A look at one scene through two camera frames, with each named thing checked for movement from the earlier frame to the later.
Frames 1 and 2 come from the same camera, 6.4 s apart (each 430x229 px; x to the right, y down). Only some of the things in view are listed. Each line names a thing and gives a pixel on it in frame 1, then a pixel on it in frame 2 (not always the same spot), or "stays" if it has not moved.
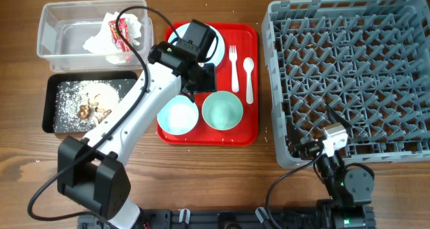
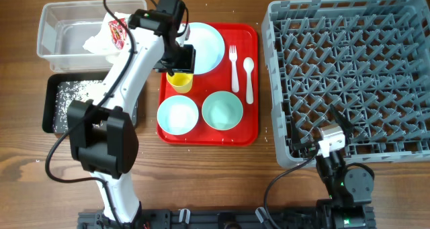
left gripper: x=209 y=83 to x=186 y=64
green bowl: x=222 y=110 stays
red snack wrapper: x=120 y=42 stays
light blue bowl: x=178 y=115 stays
